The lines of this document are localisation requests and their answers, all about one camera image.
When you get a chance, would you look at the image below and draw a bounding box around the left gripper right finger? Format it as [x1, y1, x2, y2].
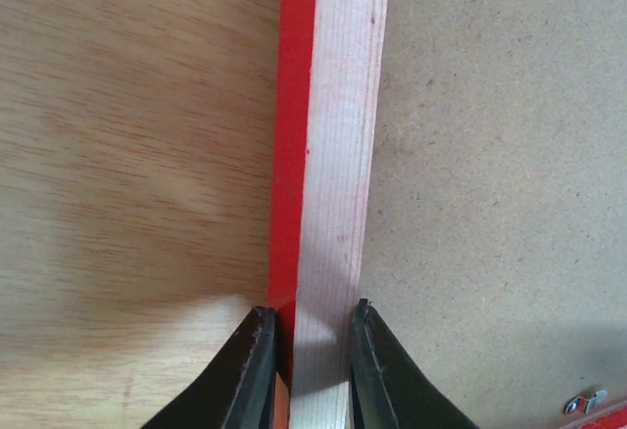
[348, 299, 476, 429]

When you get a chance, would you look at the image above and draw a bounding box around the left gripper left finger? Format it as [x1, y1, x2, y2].
[144, 307, 276, 429]

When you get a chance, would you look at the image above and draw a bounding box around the red picture frame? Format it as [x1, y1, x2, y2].
[266, 0, 627, 429]

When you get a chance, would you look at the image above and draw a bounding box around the brown frame backing board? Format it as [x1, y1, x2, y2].
[362, 0, 626, 428]

